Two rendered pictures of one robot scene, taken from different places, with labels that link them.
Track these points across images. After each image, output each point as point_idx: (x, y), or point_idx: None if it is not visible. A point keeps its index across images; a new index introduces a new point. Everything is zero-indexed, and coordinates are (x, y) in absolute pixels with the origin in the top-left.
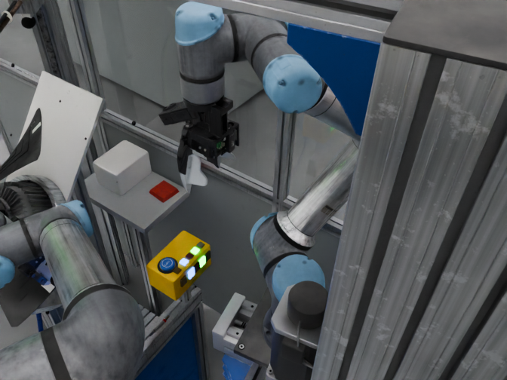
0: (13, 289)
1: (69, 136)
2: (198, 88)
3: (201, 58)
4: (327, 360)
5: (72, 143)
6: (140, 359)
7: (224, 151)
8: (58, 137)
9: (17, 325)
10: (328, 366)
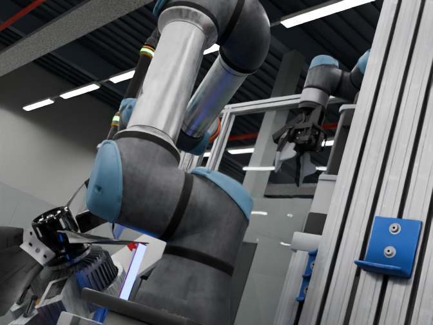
0: (84, 235)
1: (156, 249)
2: (313, 90)
3: (320, 73)
4: (384, 22)
5: (156, 253)
6: (267, 37)
7: (314, 142)
8: (146, 251)
9: (76, 242)
10: (384, 28)
